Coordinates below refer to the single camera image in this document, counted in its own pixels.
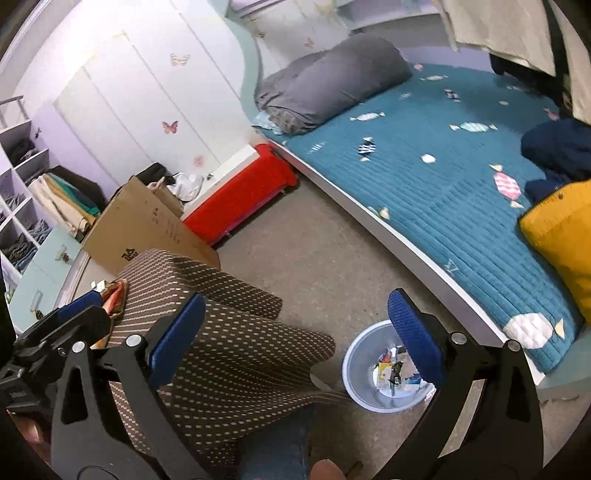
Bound yellow white carton trash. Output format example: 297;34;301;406
376;362;394;388

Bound light blue plastic trash bin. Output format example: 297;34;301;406
342;320;436;414

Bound person's left hand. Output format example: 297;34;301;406
11;414;50;464

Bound mint green cabinet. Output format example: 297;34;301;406
8;226;81;334

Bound hanging beige clothes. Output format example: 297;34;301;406
29;173;100;241

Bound brown cardboard box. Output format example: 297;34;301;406
82;177;221;274

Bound white cube shelf unit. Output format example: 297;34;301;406
0;94;54;296

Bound white plastic bag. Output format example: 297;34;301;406
167;172;204;203

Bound red storage bench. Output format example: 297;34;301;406
183;144;298;245

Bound yellow cushion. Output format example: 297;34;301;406
519;181;591;321

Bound white wardrobe with butterflies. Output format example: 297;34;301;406
13;0;253;195

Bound teal quilted bed mattress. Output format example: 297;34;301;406
269;64;584;373

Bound grey folded duvet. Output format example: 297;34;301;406
254;33;413;135

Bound navy blue blanket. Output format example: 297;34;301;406
521;118;590;205

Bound hanging beige towel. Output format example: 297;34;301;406
433;1;590;123

